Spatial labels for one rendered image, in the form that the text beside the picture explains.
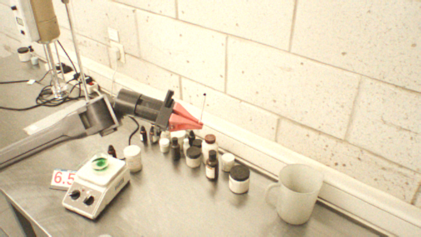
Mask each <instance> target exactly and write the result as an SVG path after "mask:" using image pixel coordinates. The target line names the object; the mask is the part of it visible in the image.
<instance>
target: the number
mask: <svg viewBox="0 0 421 237"><path fill-rule="evenodd" d="M75 177H76V173H73V172H63V171H55V173H54V177H53V182H52V183H55V184H64V185H71V183H72V182H73V180H74V178H75Z"/></svg>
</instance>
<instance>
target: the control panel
mask: <svg viewBox="0 0 421 237"><path fill-rule="evenodd" d="M82 189H84V191H83V192H82V191H81V190H82ZM74 190H79V192H80V196H79V198H78V199H72V198H71V197H70V196H69V195H68V194H69V193H71V192H73V191H74ZM87 191H88V192H89V193H88V194H87V193H86V192H87ZM102 194H103V193H102V192H100V191H97V190H95V189H92V188H89V187H86V186H85V185H83V184H80V183H78V182H75V181H74V182H73V183H72V185H71V187H70V190H69V191H68V193H67V195H66V197H65V199H64V201H63V203H65V204H68V205H70V206H73V207H75V208H78V209H80V210H83V211H86V212H87V213H90V214H92V213H93V212H94V210H95V208H96V205H97V204H98V202H99V200H100V198H101V195H102ZM89 195H92V196H93V197H94V198H95V200H94V202H93V204H91V205H87V204H85V203H83V200H84V199H85V198H86V197H87V196H89Z"/></svg>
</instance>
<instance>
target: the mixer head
mask: <svg viewBox="0 0 421 237"><path fill-rule="evenodd" d="M10 5H11V10H12V11H13V14H14V18H15V20H16V24H17V26H18V29H19V33H20V37H21V38H23V39H25V40H27V41H29V42H36V43H38V44H41V45H48V44H51V43H54V42H56V41H57V40H58V38H59V37H60V29H59V26H58V21H57V19H58V18H57V15H56V14H55V9H54V6H53V2H52V0H10Z"/></svg>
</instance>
